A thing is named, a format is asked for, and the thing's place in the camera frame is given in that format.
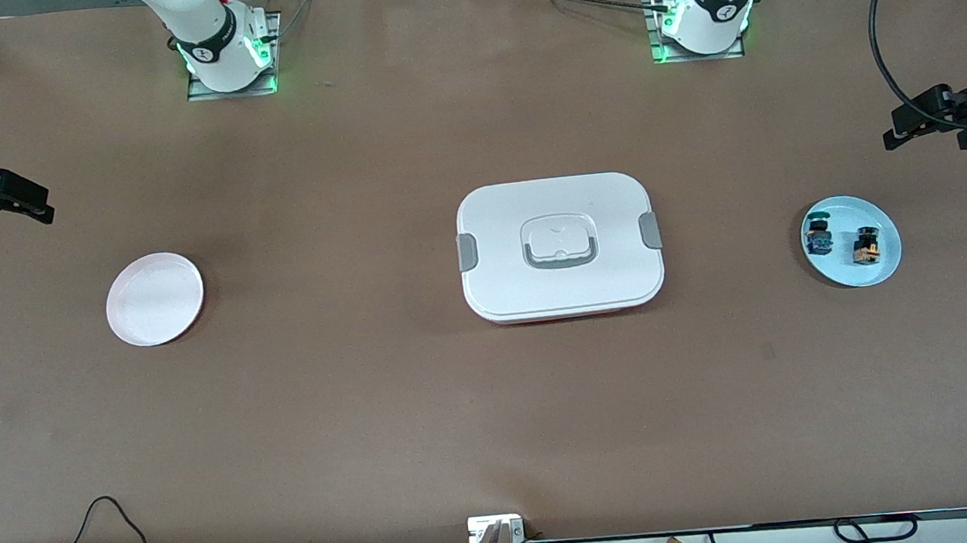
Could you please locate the orange push button switch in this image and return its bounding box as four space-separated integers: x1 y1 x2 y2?
850 223 884 267

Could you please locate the white lidded lunch box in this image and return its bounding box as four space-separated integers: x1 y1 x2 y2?
450 167 670 329

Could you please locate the round light blue plate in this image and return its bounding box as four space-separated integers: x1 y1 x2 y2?
797 190 906 293

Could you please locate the round pink plate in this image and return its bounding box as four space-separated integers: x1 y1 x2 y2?
101 248 210 351

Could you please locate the small white clamp block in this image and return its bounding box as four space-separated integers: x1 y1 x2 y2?
466 512 527 543

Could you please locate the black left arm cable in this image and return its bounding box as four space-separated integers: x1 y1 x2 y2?
865 0 967 139

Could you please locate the green push button switch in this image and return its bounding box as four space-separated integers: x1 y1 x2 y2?
802 208 839 259

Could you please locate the grey base cable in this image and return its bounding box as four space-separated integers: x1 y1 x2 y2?
269 0 324 46

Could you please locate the black cable loop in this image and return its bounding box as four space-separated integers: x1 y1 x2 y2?
830 511 920 543

